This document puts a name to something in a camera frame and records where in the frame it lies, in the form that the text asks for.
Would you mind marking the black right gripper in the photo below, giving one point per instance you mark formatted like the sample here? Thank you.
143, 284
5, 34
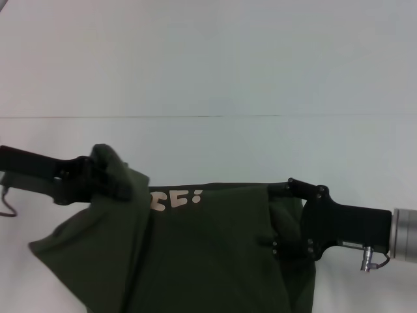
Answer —
345, 225

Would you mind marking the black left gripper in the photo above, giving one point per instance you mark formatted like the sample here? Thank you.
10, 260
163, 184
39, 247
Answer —
29, 163

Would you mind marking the dark green shirt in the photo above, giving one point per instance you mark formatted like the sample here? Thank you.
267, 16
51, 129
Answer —
195, 254

